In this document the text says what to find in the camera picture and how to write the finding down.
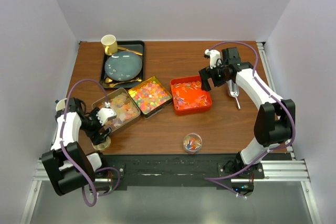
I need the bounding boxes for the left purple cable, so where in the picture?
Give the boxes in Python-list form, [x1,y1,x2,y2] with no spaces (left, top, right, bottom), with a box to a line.
[59,79,121,207]

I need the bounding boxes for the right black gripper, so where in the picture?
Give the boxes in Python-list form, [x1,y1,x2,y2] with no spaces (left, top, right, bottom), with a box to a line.
[199,60,230,92]

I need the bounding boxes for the dark green paper cup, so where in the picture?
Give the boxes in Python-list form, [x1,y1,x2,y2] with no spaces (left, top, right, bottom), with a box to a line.
[56,98,67,112]

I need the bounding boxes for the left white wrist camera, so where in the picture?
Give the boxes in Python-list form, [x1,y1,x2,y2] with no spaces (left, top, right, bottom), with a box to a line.
[96,102,117,126]

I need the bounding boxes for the metal candy scoop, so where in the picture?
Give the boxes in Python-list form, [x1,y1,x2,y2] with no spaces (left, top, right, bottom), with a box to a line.
[227,80,241,110]

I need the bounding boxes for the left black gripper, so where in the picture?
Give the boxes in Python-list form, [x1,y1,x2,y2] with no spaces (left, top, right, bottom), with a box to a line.
[79,107,111,145]

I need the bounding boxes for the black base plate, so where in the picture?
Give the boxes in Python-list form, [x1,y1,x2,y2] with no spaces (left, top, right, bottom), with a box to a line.
[78,153,265,191]

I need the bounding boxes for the blue-grey plate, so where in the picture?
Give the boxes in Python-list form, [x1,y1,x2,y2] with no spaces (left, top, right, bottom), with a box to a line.
[104,51,142,80]

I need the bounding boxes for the gold tin of gummy candies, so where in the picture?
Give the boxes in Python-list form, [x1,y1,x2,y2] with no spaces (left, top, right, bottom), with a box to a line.
[128,76,173,119]

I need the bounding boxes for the orange box of lollipops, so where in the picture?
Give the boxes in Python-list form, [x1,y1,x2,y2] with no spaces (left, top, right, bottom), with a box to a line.
[170,76,212,115]

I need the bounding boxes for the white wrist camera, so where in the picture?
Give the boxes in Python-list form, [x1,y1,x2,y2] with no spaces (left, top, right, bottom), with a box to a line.
[96,102,117,126]
[204,49,221,69]

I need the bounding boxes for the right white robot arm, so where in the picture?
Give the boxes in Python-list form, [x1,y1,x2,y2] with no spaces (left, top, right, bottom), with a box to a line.
[199,47,296,178]

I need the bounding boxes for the clear plastic jar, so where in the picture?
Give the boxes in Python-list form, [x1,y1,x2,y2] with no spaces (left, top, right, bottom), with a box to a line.
[183,133,203,154]

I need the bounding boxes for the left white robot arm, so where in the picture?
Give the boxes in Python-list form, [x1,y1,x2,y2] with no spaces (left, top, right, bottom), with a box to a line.
[41,98,117,196]

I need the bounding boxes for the yellow mug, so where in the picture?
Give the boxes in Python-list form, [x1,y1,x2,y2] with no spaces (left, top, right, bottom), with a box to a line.
[101,35,118,56]

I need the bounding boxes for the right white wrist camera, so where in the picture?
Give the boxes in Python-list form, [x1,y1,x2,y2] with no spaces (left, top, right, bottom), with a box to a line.
[204,49,221,69]

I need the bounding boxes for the gold fork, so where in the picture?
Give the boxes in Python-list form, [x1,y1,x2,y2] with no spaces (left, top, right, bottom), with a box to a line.
[102,82,130,89]

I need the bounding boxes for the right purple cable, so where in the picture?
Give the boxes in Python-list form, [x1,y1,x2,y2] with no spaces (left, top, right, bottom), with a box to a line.
[204,40,297,196]

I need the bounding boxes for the gold spoon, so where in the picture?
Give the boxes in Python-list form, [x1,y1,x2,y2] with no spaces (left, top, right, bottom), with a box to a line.
[103,77,142,85]

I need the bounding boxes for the purple cable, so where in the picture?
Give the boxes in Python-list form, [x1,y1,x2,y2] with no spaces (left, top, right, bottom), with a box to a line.
[204,40,297,196]
[59,79,121,207]

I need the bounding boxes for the black serving tray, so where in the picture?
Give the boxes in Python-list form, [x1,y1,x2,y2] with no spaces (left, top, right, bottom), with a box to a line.
[100,40,145,89]

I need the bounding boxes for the silver tin of popsicle candies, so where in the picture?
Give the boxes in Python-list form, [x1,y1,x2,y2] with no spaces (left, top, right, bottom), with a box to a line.
[105,88,141,135]

